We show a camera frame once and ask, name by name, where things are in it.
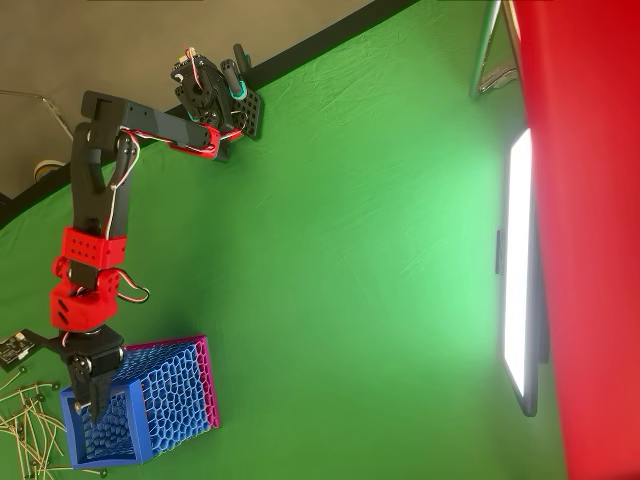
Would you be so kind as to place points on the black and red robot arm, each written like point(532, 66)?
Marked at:
point(95, 200)

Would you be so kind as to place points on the blue and pink lattice basket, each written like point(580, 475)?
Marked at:
point(170, 390)

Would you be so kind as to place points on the white round socket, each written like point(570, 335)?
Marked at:
point(47, 169)

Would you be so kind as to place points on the green cloth with black border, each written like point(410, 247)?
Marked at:
point(350, 250)

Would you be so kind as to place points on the black and teal clamp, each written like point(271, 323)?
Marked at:
point(234, 80)

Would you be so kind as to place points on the bright white light panel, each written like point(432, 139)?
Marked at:
point(517, 275)

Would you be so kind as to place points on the blurry red pole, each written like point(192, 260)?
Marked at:
point(590, 225)

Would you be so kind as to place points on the small wrist camera board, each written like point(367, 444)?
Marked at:
point(14, 351)

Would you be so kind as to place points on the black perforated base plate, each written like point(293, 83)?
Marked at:
point(252, 115)

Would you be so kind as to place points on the silver metal stand frame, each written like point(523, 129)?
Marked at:
point(482, 55)

